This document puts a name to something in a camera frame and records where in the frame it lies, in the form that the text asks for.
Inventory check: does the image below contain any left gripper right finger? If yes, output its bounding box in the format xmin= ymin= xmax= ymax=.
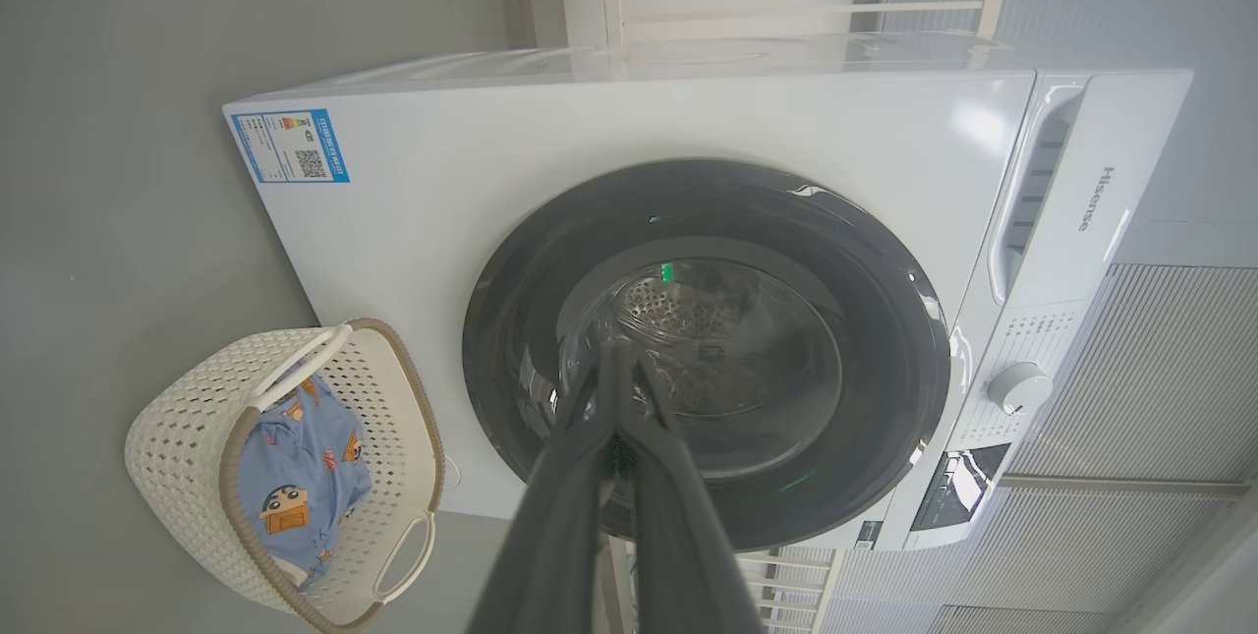
xmin=629 ymin=357 xmax=766 ymax=634

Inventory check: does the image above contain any white slatted rack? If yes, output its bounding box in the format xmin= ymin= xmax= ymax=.
xmin=601 ymin=536 xmax=838 ymax=634

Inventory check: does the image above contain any white detergent drawer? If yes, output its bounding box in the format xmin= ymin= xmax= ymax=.
xmin=988 ymin=72 xmax=1194 ymax=307

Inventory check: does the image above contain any blue cartoon print garment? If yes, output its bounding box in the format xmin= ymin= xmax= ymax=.
xmin=236 ymin=374 xmax=374 ymax=591

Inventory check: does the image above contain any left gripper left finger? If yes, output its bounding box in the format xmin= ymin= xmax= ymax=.
xmin=467 ymin=337 xmax=631 ymax=634

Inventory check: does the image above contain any stainless steel washing machine drum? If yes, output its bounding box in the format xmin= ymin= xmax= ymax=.
xmin=590 ymin=260 xmax=841 ymax=419

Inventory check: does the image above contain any white front-load washing machine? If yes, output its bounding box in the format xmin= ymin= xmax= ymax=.
xmin=223 ymin=32 xmax=1195 ymax=553

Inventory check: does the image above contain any cream woven plastic laundry basket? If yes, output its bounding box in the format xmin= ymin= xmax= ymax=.
xmin=125 ymin=318 xmax=446 ymax=633

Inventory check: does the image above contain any blue energy label sticker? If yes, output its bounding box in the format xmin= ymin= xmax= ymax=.
xmin=231 ymin=109 xmax=351 ymax=185

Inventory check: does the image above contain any white round control knob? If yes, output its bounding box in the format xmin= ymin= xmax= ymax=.
xmin=987 ymin=362 xmax=1054 ymax=416

